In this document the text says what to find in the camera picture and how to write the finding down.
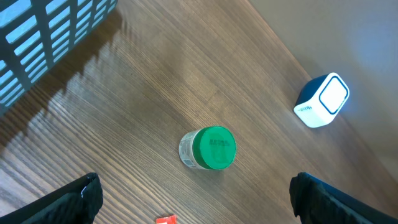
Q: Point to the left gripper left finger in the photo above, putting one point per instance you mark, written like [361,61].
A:
[77,202]

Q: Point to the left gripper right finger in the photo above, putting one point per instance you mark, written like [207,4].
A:
[317,202]

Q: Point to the green lid spice jar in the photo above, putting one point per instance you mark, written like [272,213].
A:
[209,148]

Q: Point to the grey plastic mesh basket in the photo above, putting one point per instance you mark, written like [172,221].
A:
[36,35]

